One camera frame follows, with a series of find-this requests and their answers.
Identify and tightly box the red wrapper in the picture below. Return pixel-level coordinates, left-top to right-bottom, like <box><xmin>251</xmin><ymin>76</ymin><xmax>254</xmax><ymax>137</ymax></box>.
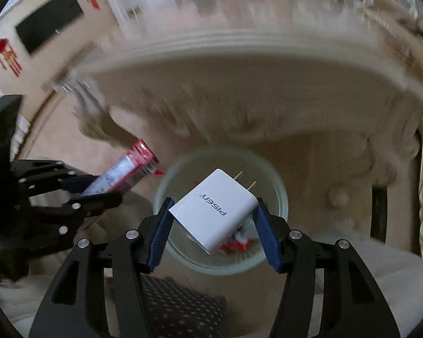
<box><xmin>220</xmin><ymin>227</ymin><xmax>259</xmax><ymax>254</ymax></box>

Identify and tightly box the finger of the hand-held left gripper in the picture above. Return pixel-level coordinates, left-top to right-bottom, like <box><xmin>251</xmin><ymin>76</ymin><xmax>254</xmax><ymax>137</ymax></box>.
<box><xmin>10</xmin><ymin>160</ymin><xmax>96</xmax><ymax>198</ymax></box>
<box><xmin>21</xmin><ymin>192</ymin><xmax>124</xmax><ymax>254</ymax></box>

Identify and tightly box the beige carved table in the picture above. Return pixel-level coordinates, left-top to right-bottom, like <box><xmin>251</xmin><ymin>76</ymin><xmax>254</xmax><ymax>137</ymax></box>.
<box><xmin>44</xmin><ymin>30</ymin><xmax>423</xmax><ymax>254</ymax></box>

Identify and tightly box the white cushion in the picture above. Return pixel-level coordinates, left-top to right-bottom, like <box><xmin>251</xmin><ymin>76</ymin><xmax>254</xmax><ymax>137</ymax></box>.
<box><xmin>368</xmin><ymin>252</ymin><xmax>423</xmax><ymax>328</ymax></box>

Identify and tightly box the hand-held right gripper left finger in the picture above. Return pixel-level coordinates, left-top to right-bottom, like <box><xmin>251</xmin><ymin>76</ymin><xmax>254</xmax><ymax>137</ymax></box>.
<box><xmin>28</xmin><ymin>197</ymin><xmax>176</xmax><ymax>338</ymax></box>

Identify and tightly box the white plug charger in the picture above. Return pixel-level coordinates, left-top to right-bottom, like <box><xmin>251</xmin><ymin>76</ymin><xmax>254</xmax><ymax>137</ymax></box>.
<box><xmin>168</xmin><ymin>168</ymin><xmax>259</xmax><ymax>256</ymax></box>

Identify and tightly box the black wall television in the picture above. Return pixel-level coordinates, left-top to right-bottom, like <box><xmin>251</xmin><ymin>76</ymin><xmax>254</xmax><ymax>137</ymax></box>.
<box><xmin>15</xmin><ymin>0</ymin><xmax>84</xmax><ymax>56</ymax></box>

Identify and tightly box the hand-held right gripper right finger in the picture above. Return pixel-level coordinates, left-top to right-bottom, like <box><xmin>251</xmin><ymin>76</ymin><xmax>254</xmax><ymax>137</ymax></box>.
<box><xmin>253</xmin><ymin>197</ymin><xmax>400</xmax><ymax>338</ymax></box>

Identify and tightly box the pale green waste bin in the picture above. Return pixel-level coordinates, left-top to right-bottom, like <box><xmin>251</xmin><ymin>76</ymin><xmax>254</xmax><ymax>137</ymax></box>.
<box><xmin>153</xmin><ymin>148</ymin><xmax>289</xmax><ymax>276</ymax></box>

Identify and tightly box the black dotted cloth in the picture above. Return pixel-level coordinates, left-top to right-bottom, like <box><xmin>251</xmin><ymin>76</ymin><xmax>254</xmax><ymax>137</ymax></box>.
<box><xmin>141</xmin><ymin>275</ymin><xmax>229</xmax><ymax>338</ymax></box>

